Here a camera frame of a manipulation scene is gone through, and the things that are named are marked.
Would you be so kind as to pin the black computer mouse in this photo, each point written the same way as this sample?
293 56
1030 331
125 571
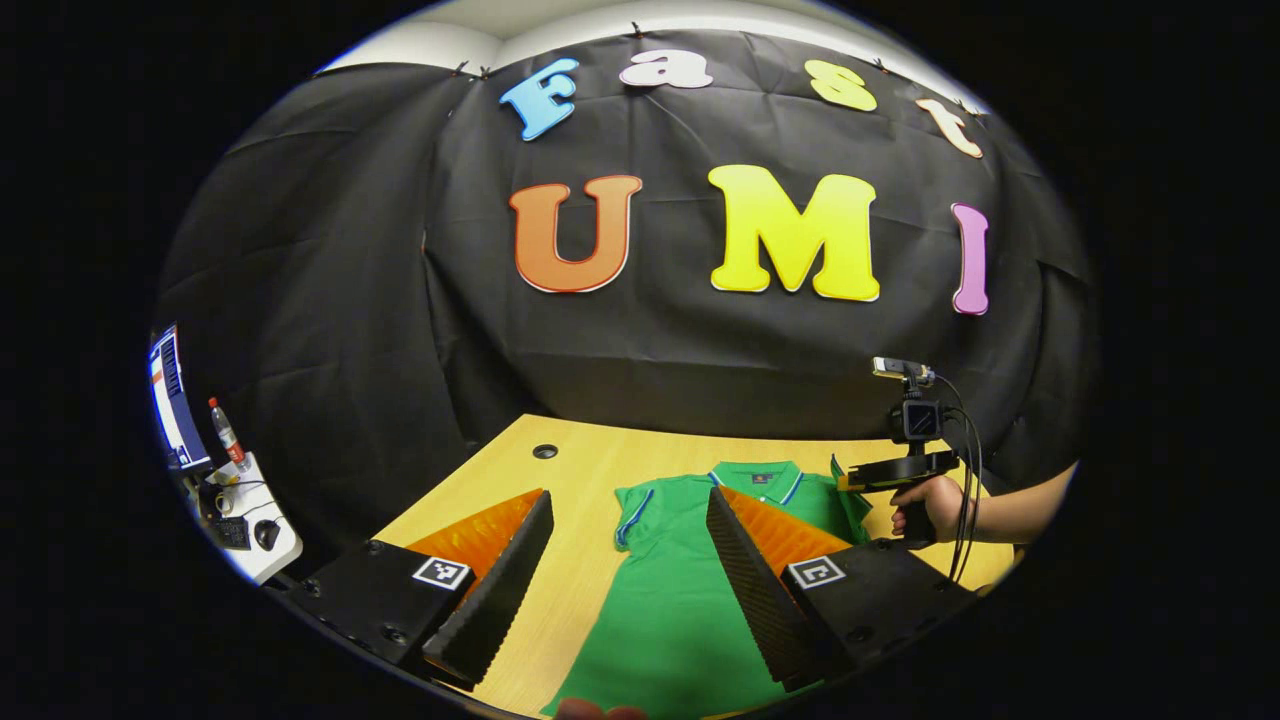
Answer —
267 534

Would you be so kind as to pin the red capped plastic bottle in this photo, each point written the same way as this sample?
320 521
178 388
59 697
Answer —
226 437

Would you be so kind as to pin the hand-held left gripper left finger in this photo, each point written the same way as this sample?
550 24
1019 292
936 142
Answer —
500 600

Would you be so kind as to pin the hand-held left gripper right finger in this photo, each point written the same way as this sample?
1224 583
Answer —
760 600

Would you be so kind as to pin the white side table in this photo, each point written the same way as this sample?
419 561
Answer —
275 560

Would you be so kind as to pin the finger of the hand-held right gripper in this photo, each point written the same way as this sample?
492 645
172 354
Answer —
880 475

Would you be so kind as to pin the blue and white screen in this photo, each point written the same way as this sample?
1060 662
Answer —
170 400

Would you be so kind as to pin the green T-shirt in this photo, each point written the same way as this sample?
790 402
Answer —
660 620

